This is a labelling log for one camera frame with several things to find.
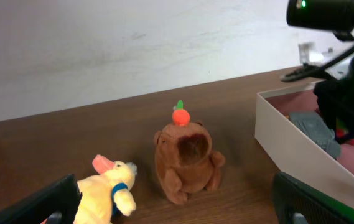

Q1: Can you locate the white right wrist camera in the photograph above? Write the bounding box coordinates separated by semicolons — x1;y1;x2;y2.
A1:
298;42;336;65

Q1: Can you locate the brown plush capybara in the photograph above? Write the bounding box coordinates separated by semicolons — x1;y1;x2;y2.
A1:
154;100;226;205

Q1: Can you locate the multicolour puzzle cube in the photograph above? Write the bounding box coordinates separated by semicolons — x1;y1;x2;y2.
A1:
335;119;354;146

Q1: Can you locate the yellow plush duck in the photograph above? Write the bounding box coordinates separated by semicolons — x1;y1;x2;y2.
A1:
73;154;137;224

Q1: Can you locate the black right camera cable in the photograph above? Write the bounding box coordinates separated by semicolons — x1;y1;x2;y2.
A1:
279;43;354;83

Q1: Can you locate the white cardboard box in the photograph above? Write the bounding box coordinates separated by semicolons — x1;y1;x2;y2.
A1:
255;83;354;208

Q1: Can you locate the yellow grey toy truck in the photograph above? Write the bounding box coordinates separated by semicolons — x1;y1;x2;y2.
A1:
289;111;341;159

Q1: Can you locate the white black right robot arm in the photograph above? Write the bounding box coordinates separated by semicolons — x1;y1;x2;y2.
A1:
281;0;354;143

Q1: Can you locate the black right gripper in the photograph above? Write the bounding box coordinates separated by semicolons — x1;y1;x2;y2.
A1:
314;58;354;143

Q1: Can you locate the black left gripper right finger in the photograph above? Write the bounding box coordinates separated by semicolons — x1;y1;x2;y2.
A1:
272;172;354;224

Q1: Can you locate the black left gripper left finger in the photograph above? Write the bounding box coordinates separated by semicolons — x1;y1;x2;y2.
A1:
0;174;82;224

